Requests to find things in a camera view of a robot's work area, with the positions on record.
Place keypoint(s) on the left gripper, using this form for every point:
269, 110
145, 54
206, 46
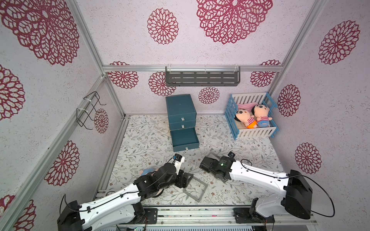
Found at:
182, 180

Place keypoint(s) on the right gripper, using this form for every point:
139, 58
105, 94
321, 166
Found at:
206, 164

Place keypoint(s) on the grey brooch box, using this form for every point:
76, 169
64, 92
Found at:
196, 189
214, 156

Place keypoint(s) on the teal drawer cabinet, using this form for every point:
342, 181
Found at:
182, 122

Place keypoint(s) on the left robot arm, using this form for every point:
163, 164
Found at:
123, 206

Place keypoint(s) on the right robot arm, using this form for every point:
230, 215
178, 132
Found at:
292, 193

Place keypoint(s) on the large plush doll head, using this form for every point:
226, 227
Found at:
150, 170

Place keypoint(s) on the plush doll orange pants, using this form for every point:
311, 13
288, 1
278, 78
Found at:
246, 119

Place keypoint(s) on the blue white toy crib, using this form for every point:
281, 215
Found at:
247, 101

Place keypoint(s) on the plush doll blue pants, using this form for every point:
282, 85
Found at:
262, 118

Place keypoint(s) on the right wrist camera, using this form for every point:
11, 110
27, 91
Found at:
231, 155

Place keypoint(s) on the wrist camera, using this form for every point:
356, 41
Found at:
178, 160
231, 155

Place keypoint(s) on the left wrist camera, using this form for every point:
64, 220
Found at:
178, 160

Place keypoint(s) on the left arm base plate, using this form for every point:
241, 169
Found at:
147, 216

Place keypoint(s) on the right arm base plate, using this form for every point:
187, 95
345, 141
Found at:
243, 216

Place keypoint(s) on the grey wall shelf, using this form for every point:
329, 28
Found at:
203, 78

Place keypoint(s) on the black wire rack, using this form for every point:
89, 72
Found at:
84, 113

